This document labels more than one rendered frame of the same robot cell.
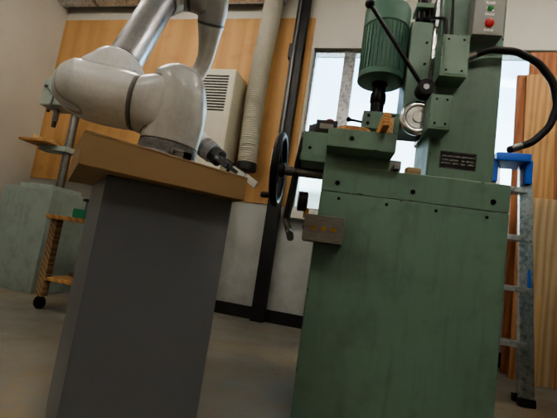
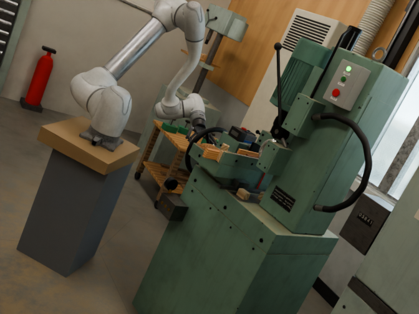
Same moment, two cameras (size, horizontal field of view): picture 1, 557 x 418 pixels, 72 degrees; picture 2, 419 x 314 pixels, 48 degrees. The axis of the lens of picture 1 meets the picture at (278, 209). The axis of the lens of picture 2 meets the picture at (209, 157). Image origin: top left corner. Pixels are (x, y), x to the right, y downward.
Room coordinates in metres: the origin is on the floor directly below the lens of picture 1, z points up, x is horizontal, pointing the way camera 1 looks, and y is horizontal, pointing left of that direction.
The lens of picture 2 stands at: (-0.37, -1.47, 1.39)
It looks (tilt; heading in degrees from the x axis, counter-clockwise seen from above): 14 degrees down; 39
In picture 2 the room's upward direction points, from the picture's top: 25 degrees clockwise
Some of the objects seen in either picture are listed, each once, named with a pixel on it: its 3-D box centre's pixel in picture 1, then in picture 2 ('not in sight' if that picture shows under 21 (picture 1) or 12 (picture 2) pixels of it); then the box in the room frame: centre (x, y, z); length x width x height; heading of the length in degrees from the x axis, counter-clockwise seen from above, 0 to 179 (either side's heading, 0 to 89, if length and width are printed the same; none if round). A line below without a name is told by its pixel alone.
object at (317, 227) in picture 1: (322, 230); (171, 206); (1.18, -0.14, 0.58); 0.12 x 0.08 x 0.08; 83
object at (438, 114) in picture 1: (436, 116); (274, 158); (1.24, -0.48, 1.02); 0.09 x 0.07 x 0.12; 173
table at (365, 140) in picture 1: (341, 162); (243, 163); (1.45, -0.21, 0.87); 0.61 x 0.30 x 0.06; 173
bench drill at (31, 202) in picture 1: (61, 182); (196, 90); (2.90, 1.64, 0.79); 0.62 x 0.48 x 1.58; 74
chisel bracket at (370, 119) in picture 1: (380, 125); (272, 145); (1.42, -0.34, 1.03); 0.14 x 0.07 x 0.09; 83
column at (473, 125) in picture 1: (457, 99); (331, 145); (1.39, -0.61, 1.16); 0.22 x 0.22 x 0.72; 83
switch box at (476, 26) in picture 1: (486, 18); (346, 85); (1.24, -0.62, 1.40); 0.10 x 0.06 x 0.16; 83
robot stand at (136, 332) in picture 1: (137, 306); (76, 204); (1.03, 0.32, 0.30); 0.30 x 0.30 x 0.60; 31
